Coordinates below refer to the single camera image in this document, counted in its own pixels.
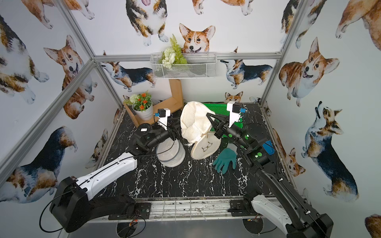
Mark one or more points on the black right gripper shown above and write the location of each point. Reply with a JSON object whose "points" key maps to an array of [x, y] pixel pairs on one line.
{"points": [[221, 126]]}

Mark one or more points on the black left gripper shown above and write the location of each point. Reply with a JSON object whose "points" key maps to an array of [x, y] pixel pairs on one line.
{"points": [[173, 130]]}

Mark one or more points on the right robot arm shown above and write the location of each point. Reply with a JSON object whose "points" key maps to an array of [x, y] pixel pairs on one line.
{"points": [[295, 217]]}

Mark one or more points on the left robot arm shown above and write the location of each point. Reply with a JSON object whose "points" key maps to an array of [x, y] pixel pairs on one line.
{"points": [[75, 202]]}

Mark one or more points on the green plastic basket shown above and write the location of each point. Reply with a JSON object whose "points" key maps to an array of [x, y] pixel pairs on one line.
{"points": [[222, 110]]}

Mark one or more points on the wooden shelf stand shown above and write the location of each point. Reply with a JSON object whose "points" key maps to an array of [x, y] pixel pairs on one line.
{"points": [[174, 103]]}

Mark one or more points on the white plant pot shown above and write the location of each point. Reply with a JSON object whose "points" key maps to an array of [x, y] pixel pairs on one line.
{"points": [[145, 115]]}

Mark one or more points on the teal rubber glove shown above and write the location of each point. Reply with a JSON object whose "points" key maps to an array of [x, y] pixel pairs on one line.
{"points": [[226, 157]]}

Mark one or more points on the artificial flower plant in pot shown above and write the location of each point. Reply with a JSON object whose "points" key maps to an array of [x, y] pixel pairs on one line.
{"points": [[139, 102]]}

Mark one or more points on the artificial fern and white flowers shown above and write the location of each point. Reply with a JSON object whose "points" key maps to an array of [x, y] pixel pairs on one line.
{"points": [[172, 55]]}

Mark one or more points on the white wire wall basket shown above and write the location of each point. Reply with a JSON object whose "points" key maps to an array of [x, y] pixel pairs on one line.
{"points": [[199, 65]]}

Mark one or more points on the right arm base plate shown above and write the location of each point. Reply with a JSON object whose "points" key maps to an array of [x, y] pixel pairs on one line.
{"points": [[248, 207]]}

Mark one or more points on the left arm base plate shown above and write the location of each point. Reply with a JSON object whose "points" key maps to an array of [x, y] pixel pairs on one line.
{"points": [[140, 210]]}

